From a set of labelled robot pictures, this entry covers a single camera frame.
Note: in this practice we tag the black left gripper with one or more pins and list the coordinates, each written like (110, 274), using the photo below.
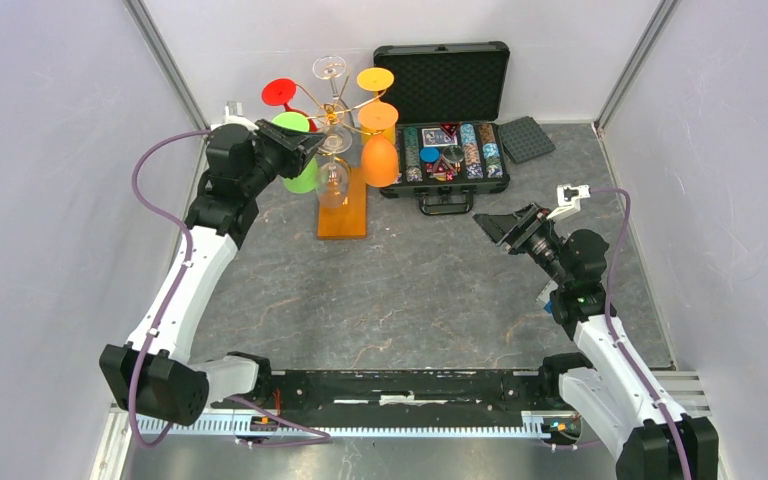
(297, 147)

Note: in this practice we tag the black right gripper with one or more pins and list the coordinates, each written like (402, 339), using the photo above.
(498, 226)

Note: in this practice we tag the green wine glass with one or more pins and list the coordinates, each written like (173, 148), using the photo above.
(306, 181)

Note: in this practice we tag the clear wine glass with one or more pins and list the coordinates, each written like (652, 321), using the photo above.
(333, 70)
(333, 174)

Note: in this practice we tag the orange wine glass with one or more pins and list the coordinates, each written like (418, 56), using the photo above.
(379, 157)

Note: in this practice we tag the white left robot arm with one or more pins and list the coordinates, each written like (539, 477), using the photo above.
(150, 374)

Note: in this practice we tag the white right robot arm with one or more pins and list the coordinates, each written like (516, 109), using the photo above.
(648, 433)

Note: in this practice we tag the red wine glass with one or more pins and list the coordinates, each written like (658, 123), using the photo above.
(279, 93)

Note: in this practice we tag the yellow wine glass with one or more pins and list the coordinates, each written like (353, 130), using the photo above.
(376, 86)

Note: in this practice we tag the clear round dealer button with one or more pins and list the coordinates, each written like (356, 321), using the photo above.
(453, 154)

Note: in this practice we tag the black foam pad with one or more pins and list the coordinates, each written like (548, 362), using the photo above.
(523, 140)

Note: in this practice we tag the blue round chip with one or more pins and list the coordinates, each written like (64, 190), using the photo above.
(429, 154)

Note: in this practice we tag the black poker chip case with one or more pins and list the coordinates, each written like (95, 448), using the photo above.
(457, 87)

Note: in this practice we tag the blue playing card deck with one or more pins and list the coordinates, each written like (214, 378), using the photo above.
(437, 137)

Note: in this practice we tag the gold wire rack wooden base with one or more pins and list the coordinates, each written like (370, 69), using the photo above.
(349, 221)

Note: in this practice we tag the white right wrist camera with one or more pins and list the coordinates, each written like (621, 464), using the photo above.
(569, 199)

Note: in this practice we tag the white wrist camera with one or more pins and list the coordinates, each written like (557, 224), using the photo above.
(233, 114)
(569, 199)

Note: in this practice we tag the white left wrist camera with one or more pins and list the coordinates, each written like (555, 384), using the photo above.
(233, 114)

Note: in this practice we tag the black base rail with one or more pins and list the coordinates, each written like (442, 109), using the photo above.
(392, 399)

